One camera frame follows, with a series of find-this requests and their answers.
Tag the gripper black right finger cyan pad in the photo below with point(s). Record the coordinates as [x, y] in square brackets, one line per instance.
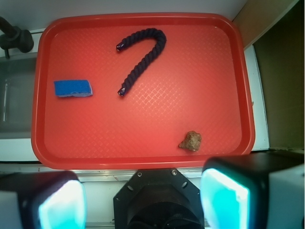
[255, 191]

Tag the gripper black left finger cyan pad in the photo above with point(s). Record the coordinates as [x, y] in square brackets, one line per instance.
[47, 200]

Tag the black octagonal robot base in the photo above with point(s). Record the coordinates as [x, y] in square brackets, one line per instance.
[158, 199]

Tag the blue sponge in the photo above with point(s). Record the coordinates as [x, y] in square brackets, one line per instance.
[73, 88]

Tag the brown rock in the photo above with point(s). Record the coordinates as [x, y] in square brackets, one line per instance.
[192, 141]

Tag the red plastic tray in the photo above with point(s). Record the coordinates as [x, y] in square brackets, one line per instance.
[155, 77]

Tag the metal sink basin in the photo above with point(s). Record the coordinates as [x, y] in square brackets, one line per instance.
[17, 76]

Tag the black faucet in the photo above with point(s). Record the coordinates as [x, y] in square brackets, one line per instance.
[14, 37]

